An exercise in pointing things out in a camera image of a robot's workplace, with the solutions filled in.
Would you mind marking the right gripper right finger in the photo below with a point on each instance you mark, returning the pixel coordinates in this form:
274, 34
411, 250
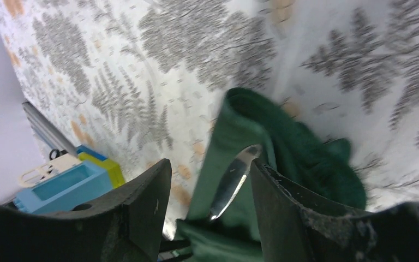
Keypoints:
296, 224

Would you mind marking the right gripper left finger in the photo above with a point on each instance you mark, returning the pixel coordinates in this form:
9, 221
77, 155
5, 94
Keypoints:
124, 224

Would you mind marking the silver table knife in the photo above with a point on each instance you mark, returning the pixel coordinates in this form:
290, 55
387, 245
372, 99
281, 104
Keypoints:
232, 180

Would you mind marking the colourful toy brick assembly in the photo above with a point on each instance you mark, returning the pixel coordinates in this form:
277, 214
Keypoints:
67, 181

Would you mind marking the dark green cloth napkin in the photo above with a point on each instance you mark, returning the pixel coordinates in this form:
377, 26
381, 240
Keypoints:
289, 147

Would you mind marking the floral patterned table mat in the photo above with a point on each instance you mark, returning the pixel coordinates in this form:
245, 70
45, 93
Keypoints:
143, 80

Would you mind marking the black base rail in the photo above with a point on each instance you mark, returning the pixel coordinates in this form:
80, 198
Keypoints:
48, 137

